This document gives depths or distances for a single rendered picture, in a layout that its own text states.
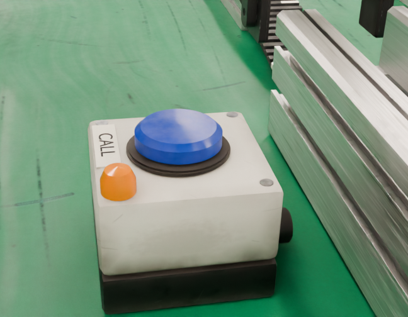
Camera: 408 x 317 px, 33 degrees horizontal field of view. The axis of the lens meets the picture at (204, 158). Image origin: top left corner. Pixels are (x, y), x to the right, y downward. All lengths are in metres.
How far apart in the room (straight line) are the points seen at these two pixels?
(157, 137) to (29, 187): 0.13
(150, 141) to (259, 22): 0.19
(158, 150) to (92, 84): 0.24
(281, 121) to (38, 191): 0.15
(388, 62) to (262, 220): 0.19
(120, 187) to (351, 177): 0.11
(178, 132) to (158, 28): 0.35
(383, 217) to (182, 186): 0.09
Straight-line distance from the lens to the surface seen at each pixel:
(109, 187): 0.28
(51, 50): 0.61
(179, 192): 0.29
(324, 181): 0.37
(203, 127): 0.31
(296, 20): 0.42
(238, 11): 0.66
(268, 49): 0.56
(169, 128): 0.31
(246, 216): 0.30
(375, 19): 0.50
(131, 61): 0.58
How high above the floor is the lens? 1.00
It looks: 30 degrees down
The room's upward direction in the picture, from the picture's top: 2 degrees clockwise
